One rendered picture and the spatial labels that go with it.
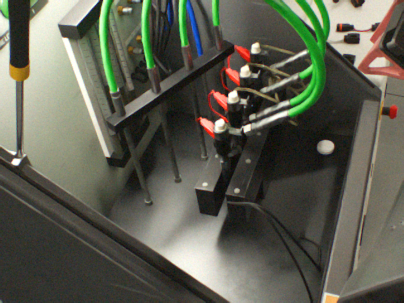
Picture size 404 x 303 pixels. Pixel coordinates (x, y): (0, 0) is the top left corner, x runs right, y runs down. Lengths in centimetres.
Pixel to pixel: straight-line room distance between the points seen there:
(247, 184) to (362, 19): 62
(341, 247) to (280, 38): 47
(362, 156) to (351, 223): 17
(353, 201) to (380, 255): 72
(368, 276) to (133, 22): 98
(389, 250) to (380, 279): 2
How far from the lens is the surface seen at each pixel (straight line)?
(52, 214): 67
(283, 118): 87
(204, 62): 111
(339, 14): 146
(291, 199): 117
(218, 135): 94
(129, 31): 118
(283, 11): 76
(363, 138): 114
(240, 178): 102
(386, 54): 65
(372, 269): 30
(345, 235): 97
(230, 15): 118
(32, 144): 94
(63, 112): 100
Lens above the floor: 174
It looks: 44 degrees down
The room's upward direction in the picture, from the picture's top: 10 degrees counter-clockwise
